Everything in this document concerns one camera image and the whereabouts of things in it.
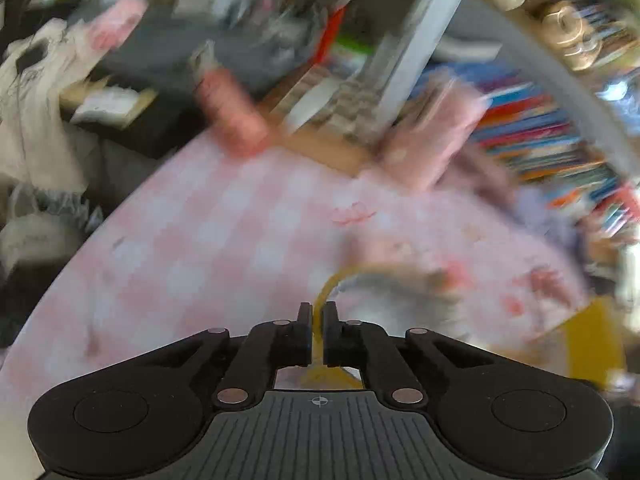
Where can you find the row of colourful books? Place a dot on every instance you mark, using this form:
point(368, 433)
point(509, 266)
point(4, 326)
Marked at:
point(550, 135)

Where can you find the white plastic case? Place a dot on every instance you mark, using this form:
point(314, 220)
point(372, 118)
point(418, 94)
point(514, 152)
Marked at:
point(310, 105)

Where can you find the yellow cardboard box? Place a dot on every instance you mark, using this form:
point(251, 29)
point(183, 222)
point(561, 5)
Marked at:
point(600, 340)

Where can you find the white shelf unit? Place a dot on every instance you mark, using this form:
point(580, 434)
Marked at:
point(430, 35)

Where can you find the red tassel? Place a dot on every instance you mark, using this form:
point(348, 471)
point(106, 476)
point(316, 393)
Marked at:
point(330, 35)

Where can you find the pink sticker-covered cylinder bin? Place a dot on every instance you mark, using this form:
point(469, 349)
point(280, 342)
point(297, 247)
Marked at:
point(430, 140)

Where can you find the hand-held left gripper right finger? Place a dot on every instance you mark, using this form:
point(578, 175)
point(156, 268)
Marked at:
point(330, 332)

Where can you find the gray clothing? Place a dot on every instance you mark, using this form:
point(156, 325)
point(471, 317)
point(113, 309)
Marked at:
point(200, 55)

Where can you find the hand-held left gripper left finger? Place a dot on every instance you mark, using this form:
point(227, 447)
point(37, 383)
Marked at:
point(305, 332)

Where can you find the yellow tape roll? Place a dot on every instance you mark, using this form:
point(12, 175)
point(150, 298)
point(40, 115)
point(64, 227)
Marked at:
point(330, 282)

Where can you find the pink water bottle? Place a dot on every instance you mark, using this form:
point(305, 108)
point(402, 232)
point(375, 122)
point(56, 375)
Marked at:
point(232, 115)

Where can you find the pink checked tablecloth desktop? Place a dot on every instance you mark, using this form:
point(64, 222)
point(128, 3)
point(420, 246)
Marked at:
point(200, 260)

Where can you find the pink glove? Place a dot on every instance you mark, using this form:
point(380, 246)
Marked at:
point(117, 22)

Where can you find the black electric piano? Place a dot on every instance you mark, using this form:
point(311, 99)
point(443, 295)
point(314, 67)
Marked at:
point(130, 125)

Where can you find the retro gold radio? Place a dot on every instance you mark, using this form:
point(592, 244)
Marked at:
point(572, 35)

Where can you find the wooden tray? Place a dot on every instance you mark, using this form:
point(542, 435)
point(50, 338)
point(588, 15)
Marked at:
point(130, 105)

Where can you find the wooden chessboard box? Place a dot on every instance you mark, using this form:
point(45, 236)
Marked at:
point(330, 145)

